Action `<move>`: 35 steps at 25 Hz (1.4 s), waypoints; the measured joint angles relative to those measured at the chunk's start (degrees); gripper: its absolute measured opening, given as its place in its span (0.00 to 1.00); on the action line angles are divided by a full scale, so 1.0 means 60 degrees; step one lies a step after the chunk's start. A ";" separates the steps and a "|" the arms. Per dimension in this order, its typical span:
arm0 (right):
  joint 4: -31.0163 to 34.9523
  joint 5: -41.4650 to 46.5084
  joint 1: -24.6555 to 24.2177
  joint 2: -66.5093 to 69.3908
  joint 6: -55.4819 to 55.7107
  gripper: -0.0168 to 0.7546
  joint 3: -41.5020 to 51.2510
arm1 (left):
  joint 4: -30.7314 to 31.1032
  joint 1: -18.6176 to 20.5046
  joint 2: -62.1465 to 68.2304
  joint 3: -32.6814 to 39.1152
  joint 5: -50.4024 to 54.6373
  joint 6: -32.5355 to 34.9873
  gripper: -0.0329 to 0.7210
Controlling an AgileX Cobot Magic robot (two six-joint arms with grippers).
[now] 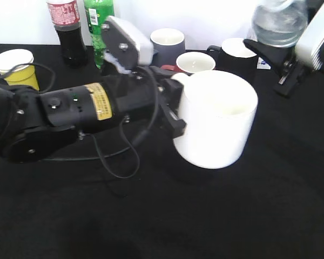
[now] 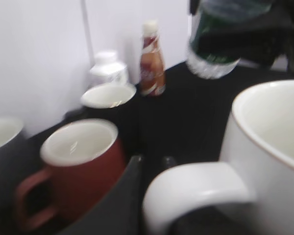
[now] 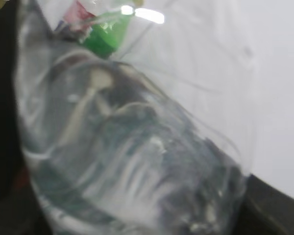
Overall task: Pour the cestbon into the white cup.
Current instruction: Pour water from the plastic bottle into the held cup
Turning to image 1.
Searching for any black cable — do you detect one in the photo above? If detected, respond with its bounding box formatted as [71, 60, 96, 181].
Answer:
[0, 62, 160, 179]

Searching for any clear water bottle green label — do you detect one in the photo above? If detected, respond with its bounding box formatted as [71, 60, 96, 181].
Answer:
[252, 0, 308, 48]

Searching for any white blueberry milk carton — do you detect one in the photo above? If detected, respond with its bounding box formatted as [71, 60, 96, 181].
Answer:
[257, 57, 271, 70]

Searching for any red ceramic mug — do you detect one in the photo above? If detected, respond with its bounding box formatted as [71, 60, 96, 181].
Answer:
[160, 52, 216, 74]

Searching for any cola bottle red label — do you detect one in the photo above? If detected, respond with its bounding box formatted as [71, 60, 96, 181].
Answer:
[46, 0, 87, 68]

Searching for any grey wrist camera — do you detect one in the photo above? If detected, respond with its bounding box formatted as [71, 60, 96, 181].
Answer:
[295, 3, 324, 72]
[101, 16, 154, 74]

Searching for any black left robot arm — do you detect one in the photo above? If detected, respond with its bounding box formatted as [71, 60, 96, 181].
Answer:
[0, 66, 186, 163]

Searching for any yellow paper cup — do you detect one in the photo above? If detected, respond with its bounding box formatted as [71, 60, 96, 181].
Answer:
[0, 49, 39, 91]

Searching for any black ceramic mug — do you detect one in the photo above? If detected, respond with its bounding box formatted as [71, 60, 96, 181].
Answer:
[206, 38, 259, 85]

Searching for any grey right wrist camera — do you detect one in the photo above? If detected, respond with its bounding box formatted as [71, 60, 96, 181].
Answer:
[295, 3, 324, 72]

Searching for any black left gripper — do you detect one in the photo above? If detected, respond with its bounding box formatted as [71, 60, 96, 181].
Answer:
[107, 66, 186, 139]

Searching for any green soda bottle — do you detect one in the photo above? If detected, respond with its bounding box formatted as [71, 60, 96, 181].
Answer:
[83, 0, 114, 69]

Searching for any grey ceramic mug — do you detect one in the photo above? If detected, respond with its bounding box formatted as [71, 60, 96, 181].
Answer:
[150, 28, 185, 67]

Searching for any white ceramic mug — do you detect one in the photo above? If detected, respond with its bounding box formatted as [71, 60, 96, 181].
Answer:
[172, 70, 258, 169]

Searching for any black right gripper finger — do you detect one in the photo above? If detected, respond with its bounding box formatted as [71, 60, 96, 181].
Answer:
[243, 39, 307, 97]

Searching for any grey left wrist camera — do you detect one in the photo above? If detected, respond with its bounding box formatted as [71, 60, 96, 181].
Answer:
[101, 16, 154, 74]

